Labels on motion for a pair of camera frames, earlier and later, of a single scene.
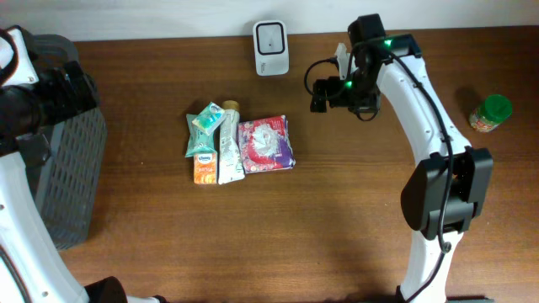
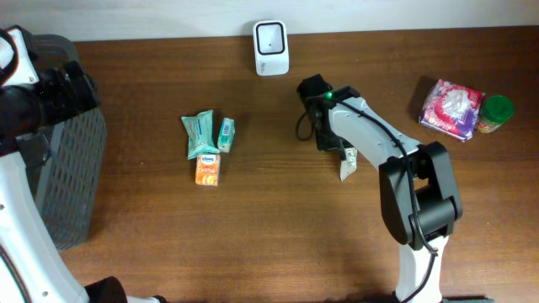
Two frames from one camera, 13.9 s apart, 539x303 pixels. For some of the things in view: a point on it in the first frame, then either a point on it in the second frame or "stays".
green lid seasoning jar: [494, 109] stays
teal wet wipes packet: [200, 142] stays
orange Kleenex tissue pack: [205, 168] stays
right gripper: [319, 95] -> [330, 141]
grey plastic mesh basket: [72, 196] stays
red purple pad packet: [266, 145] -> [452, 109]
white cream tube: [230, 162] -> [349, 165]
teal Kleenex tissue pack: [208, 118] -> [226, 135]
